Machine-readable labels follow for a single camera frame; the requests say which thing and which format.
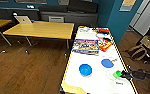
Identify blue bowl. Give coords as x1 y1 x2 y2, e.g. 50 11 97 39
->
100 58 114 69
78 63 93 78

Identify flat blue bowl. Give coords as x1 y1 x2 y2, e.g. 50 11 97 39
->
100 58 114 69

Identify white work table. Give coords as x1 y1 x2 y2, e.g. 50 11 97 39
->
60 25 139 94

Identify cardboard box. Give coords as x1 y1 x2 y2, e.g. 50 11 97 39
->
139 35 150 49

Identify small blue white pack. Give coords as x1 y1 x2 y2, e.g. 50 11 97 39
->
95 32 107 39

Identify colourful snack packets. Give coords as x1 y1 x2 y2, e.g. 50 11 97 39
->
71 38 100 56

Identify red and black pack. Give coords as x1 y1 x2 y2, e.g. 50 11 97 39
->
96 28 110 34

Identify white plastic bag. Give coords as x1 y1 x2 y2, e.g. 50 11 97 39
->
78 27 94 35

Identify yellow pillar sign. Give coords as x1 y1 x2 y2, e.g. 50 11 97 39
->
119 0 138 13

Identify dark grey sofa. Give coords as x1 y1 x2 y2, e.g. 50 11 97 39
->
0 6 99 26

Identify black sofa cushion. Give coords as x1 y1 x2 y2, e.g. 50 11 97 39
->
68 0 99 14

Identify grey box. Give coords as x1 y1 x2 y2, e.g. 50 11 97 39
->
48 16 65 24

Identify small beige box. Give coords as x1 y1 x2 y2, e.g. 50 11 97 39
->
15 15 33 25

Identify small white ledge box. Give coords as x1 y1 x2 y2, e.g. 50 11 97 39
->
26 4 35 10

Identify interior glass window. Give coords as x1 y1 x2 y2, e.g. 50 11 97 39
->
14 0 48 5

